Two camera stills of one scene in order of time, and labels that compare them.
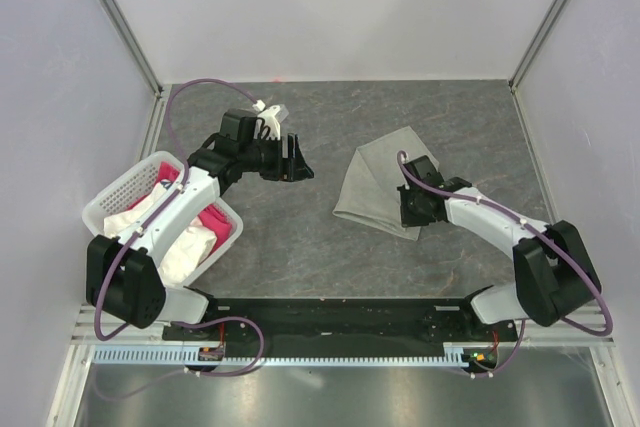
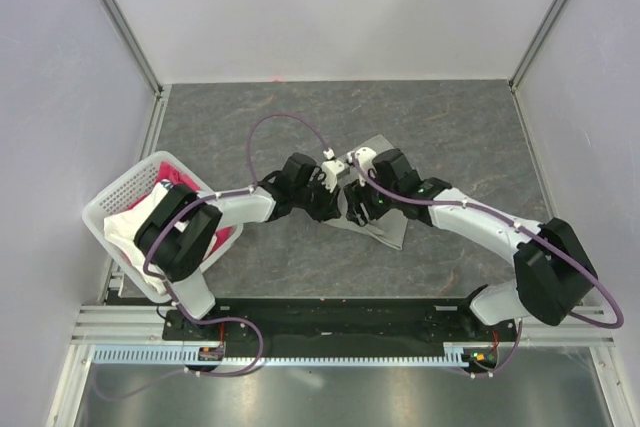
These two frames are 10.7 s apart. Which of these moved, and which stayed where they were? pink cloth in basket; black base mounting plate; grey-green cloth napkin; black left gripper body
Moved: grey-green cloth napkin; black left gripper body
Stayed: black base mounting plate; pink cloth in basket
